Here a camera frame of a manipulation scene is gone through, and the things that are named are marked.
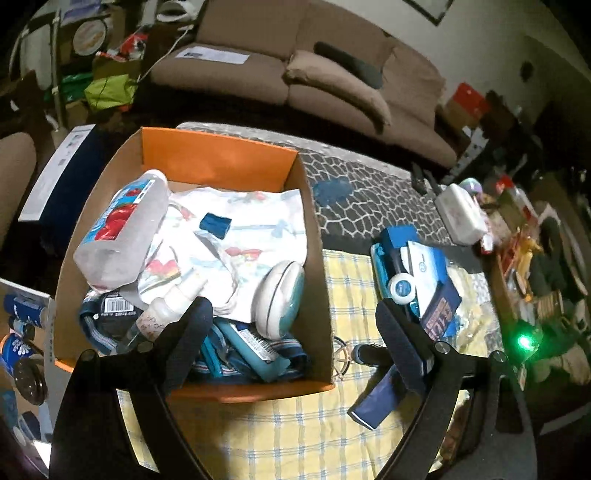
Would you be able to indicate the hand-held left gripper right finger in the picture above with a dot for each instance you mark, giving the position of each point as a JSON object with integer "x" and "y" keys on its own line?
{"x": 399, "y": 337}

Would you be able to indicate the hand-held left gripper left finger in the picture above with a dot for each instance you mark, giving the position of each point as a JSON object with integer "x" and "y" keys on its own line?
{"x": 194, "y": 332}

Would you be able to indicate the navy orange printed packet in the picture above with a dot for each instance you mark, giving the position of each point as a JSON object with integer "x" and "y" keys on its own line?
{"x": 438, "y": 314}

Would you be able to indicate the navy white printed pouch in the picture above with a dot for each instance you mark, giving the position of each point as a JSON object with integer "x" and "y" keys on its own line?
{"x": 374, "y": 401}

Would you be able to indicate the white blue packet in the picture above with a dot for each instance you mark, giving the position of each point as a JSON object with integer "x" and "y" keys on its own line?
{"x": 425, "y": 267}

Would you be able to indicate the orange cardboard box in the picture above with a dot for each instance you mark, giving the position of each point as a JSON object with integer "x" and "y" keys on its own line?
{"x": 207, "y": 157}

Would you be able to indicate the small clear spray bottle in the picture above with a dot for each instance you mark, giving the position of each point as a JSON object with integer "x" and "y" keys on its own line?
{"x": 161, "y": 314}

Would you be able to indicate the white round tape roll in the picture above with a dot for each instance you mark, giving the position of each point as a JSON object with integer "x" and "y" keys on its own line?
{"x": 400, "y": 287}

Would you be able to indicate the teal packet with barcode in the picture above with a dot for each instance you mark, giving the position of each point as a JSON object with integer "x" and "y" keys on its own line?
{"x": 249, "y": 350}

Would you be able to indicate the clear plastic wrap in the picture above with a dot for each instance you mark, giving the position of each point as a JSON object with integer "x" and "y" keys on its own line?
{"x": 475, "y": 304}

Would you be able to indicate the teal plastic bag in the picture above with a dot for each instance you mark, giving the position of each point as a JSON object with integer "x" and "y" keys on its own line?
{"x": 381, "y": 272}

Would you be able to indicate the dark packet with barcode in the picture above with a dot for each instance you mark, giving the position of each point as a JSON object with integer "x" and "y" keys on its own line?
{"x": 108, "y": 318}

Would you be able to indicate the white teal round case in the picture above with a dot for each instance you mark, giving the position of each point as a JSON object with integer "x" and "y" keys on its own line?
{"x": 277, "y": 300}

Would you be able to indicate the yellow toy figure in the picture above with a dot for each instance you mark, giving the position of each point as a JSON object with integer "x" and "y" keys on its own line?
{"x": 528, "y": 251}

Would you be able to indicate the white printed cloth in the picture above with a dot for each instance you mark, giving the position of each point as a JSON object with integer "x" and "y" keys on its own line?
{"x": 258, "y": 230}

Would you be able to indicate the clear bottle red label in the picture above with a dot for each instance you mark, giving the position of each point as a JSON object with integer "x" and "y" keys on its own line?
{"x": 120, "y": 221}

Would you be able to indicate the yellow checked cloth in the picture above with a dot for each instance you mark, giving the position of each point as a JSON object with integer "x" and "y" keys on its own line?
{"x": 286, "y": 434}

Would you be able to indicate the white rectangular box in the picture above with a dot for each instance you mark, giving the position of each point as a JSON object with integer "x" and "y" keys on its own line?
{"x": 459, "y": 212}

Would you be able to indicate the grey patterned mat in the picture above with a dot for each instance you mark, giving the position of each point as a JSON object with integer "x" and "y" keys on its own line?
{"x": 369, "y": 194}

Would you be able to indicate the open grey cardboard box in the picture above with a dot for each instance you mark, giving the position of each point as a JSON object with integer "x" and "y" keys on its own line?
{"x": 44, "y": 332}

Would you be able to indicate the black remote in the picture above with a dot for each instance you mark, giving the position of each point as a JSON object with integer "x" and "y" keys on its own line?
{"x": 418, "y": 177}
{"x": 434, "y": 183}

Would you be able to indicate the pastel ball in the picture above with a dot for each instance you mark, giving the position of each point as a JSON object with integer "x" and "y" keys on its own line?
{"x": 471, "y": 185}

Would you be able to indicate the black round lid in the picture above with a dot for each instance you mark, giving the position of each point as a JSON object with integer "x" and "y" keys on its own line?
{"x": 30, "y": 383}

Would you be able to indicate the blue white can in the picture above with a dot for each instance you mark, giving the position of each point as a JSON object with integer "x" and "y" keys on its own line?
{"x": 14, "y": 348}

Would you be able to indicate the white cardboard box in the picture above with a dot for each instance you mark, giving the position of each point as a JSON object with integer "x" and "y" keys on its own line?
{"x": 473, "y": 147}

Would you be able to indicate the long blue white box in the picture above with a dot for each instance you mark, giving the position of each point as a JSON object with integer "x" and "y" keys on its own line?
{"x": 51, "y": 175}

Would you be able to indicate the red box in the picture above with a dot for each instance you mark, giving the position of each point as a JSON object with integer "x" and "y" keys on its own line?
{"x": 468, "y": 99}

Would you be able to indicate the green bag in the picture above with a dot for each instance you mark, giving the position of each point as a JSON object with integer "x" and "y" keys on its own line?
{"x": 108, "y": 90}

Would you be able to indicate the brown sofa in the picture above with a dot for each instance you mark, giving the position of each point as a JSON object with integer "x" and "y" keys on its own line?
{"x": 240, "y": 78}

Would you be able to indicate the brown cushion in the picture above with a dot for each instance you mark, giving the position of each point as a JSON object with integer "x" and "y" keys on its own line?
{"x": 332, "y": 78}

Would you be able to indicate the dark flat cushion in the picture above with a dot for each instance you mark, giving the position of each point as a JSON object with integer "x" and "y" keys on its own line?
{"x": 351, "y": 62}

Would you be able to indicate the white paper sheet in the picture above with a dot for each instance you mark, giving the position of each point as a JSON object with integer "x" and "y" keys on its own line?
{"x": 212, "y": 54}

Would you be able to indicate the white pole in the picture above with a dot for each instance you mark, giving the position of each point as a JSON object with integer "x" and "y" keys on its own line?
{"x": 57, "y": 83}

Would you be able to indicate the red white toy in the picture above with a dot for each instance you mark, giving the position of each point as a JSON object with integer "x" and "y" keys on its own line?
{"x": 127, "y": 48}

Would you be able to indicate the round white plate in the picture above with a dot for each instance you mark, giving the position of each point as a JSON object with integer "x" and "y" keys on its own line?
{"x": 90, "y": 37}

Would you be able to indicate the blue white packages stack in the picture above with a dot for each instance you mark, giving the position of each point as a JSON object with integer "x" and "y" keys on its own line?
{"x": 87, "y": 9}

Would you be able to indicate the black round wall fixture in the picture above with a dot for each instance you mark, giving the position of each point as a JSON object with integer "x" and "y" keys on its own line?
{"x": 526, "y": 71}

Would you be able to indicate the black picture frame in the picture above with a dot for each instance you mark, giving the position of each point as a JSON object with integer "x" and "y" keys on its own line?
{"x": 429, "y": 11}

